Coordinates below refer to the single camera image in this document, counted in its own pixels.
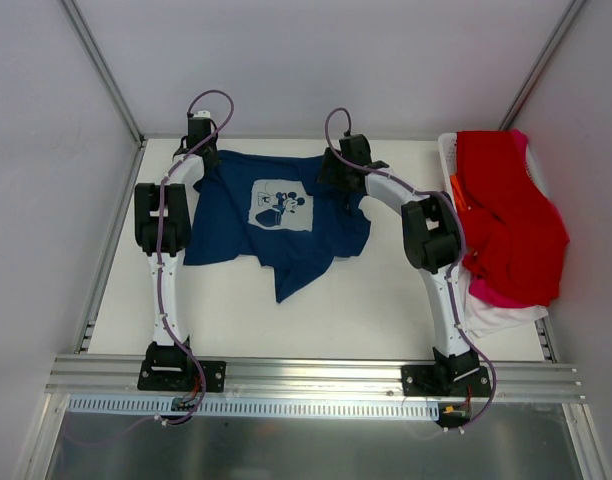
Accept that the blue mickey t shirt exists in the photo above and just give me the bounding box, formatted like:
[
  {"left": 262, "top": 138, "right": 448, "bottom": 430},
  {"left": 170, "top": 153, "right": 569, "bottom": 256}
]
[{"left": 184, "top": 150, "right": 371, "bottom": 302}]

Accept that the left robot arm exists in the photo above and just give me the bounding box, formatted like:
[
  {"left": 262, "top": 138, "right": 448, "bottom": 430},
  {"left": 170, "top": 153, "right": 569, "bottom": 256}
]
[{"left": 134, "top": 111, "right": 217, "bottom": 390}]

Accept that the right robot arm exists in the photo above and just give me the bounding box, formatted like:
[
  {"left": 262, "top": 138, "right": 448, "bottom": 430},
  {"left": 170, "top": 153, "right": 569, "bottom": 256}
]
[{"left": 318, "top": 133, "right": 481, "bottom": 396}]

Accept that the white plastic basket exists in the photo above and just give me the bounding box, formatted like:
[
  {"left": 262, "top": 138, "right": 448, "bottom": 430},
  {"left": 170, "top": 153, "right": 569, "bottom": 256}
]
[{"left": 439, "top": 129, "right": 556, "bottom": 230}]

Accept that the orange garment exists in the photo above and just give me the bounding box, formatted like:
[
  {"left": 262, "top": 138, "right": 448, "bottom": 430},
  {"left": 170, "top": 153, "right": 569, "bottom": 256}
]
[{"left": 450, "top": 173, "right": 471, "bottom": 214}]

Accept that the red t shirt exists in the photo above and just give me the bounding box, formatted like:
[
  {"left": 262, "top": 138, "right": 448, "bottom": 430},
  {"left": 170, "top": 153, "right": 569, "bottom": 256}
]
[{"left": 450, "top": 129, "right": 571, "bottom": 307}]

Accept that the white t shirt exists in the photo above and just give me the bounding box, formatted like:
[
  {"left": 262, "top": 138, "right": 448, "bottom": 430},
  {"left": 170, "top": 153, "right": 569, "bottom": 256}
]
[{"left": 459, "top": 275, "right": 548, "bottom": 338}]

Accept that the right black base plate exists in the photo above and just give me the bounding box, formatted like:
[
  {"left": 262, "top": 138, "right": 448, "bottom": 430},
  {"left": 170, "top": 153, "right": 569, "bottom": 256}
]
[{"left": 400, "top": 364, "right": 492, "bottom": 398}]

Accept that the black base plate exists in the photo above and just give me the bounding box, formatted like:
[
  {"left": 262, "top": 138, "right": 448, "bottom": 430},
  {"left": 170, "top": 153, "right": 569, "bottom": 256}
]
[
  {"left": 137, "top": 342, "right": 227, "bottom": 393},
  {"left": 400, "top": 364, "right": 492, "bottom": 398}
]

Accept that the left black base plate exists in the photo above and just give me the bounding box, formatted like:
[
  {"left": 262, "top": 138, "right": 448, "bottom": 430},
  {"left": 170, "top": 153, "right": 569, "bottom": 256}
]
[{"left": 137, "top": 342, "right": 227, "bottom": 393}]

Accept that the aluminium mounting rail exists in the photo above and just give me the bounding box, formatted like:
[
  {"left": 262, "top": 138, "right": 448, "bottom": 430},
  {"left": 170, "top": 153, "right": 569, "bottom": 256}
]
[{"left": 45, "top": 354, "right": 587, "bottom": 404}]

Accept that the white slotted cable duct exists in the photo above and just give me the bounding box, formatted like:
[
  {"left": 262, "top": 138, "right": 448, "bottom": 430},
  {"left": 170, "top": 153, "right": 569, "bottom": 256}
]
[{"left": 67, "top": 394, "right": 439, "bottom": 422}]

